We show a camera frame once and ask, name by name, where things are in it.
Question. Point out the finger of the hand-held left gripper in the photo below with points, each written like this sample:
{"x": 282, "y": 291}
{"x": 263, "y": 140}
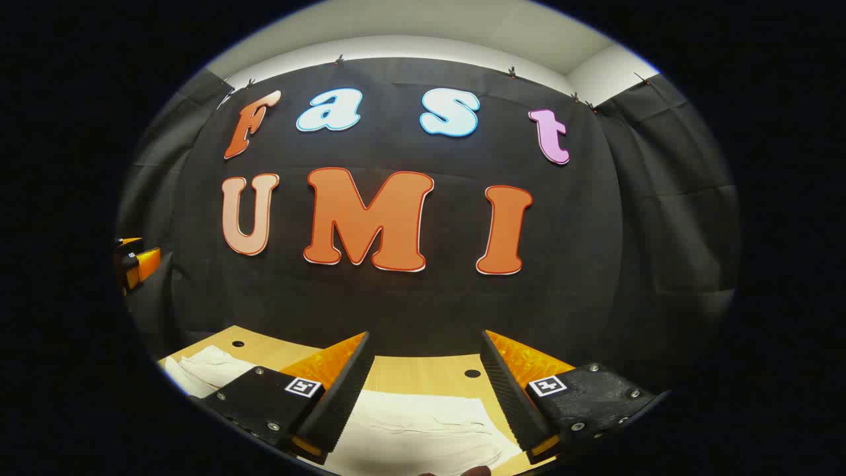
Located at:
{"x": 148, "y": 263}
{"x": 128, "y": 241}

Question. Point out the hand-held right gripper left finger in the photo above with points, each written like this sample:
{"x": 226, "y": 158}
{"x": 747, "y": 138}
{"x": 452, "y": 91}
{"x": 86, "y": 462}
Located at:
{"x": 344, "y": 390}

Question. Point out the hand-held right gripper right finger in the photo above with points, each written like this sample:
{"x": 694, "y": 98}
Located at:
{"x": 505, "y": 390}

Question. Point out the white jeans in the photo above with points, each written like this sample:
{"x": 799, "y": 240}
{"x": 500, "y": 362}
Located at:
{"x": 410, "y": 430}

